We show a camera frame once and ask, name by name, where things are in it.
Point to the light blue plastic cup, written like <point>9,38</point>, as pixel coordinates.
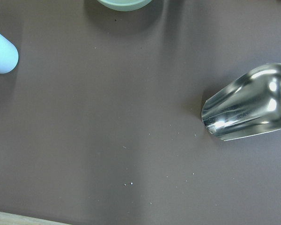
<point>8,55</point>

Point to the shiny metal scoop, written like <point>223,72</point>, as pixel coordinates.
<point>248,106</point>

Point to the mint green bowl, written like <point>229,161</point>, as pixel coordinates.
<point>124,5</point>

